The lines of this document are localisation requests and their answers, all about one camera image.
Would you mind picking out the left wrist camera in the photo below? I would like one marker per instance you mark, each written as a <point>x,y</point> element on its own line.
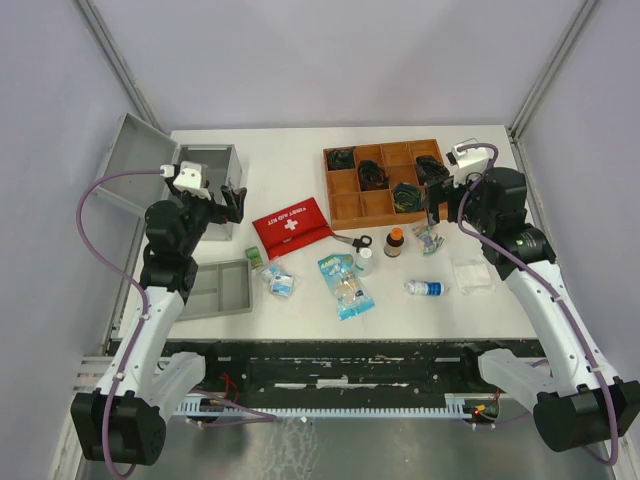
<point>191,179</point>

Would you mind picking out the rolled tie dark dotted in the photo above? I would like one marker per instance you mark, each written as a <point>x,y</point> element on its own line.
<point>428,168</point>

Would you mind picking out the colourful bandage packet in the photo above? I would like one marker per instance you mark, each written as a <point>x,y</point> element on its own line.
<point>429,239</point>

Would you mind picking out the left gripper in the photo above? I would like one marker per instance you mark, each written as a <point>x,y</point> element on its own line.
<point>223,214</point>

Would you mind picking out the lying white blue bottle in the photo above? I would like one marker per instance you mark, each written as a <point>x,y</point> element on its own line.
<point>426,288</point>

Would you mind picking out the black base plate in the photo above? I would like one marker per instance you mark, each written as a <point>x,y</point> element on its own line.
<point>346,374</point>

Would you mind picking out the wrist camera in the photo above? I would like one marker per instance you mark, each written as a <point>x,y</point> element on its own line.
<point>470,160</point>
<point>191,179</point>

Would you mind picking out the brown bottle orange cap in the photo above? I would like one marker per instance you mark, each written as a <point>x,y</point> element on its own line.
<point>394,242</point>

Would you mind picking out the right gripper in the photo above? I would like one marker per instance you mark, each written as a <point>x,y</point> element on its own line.
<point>455,191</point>

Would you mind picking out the rolled tie green pattern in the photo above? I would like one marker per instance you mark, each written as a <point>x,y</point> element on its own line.
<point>340,159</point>

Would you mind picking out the wooden compartment tray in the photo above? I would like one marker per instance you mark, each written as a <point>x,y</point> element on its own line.
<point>352,208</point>

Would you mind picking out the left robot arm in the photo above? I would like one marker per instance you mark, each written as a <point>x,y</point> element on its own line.
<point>124,419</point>

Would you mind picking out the black handled scissors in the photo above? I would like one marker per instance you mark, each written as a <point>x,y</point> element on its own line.
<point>364,241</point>

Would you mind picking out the small white bottle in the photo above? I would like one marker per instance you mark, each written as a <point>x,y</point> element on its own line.
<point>363,262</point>

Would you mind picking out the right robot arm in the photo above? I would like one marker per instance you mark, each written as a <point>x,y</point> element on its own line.
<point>582,400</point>

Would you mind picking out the white gauze packet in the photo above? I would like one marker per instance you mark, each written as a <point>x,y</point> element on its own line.
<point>472,275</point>

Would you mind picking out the blue cotton swab packet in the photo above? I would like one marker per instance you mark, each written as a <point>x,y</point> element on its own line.
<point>339,274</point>

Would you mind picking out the red first aid pouch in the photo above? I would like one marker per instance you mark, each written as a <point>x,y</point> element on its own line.
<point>292,228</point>

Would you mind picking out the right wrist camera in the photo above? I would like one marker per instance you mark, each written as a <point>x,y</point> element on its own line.
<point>470,160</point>

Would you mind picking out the small green packet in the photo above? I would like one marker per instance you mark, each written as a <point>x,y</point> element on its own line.
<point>254,256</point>

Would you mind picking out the alcohol wipes plastic bag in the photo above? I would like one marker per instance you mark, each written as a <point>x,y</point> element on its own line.
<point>279,282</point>

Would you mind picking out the grey plastic insert tray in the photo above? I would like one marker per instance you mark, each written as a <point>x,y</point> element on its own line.
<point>220,289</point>

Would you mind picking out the rolled tie yellow blue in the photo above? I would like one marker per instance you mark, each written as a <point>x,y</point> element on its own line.
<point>407,198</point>

